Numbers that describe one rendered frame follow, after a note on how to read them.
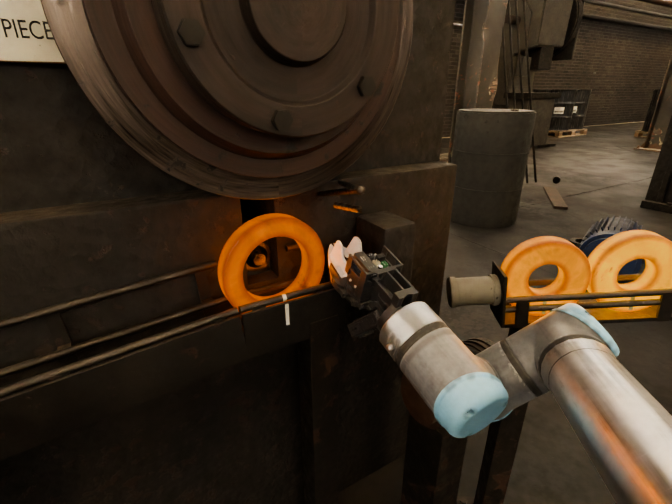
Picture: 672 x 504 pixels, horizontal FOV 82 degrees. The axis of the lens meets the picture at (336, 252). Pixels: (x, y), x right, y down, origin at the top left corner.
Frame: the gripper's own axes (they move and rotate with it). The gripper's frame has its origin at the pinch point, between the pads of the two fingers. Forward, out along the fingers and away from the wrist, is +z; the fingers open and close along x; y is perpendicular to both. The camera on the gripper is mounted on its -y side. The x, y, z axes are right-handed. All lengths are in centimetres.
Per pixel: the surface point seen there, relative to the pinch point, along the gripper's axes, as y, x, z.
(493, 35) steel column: -2, -338, 261
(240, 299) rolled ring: -2.3, 19.1, -3.4
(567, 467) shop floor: -64, -66, -45
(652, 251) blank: 12, -45, -30
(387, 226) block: 6.1, -8.4, -3.0
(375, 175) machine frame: 9.9, -12.5, 8.5
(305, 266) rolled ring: -0.7, 6.6, -1.3
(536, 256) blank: 6.7, -29.7, -19.9
